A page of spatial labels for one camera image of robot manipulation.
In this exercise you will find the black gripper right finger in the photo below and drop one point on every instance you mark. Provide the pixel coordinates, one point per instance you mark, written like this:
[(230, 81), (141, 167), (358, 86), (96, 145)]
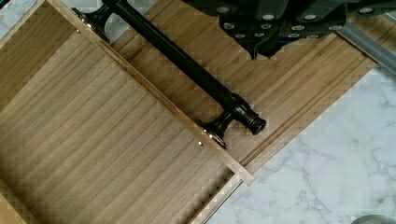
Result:
[(290, 20)]

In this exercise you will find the wooden drawer with black handle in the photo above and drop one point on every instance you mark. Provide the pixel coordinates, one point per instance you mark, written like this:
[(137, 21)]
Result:
[(86, 139)]

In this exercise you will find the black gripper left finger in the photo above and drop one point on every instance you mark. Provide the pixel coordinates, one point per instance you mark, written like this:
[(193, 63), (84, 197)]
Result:
[(256, 25)]

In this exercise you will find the black lid with knob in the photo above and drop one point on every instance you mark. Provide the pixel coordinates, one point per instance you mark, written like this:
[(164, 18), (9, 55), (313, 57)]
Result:
[(374, 219)]

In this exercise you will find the bamboo cutting board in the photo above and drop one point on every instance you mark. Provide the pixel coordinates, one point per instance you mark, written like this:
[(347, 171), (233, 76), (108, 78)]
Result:
[(279, 89)]

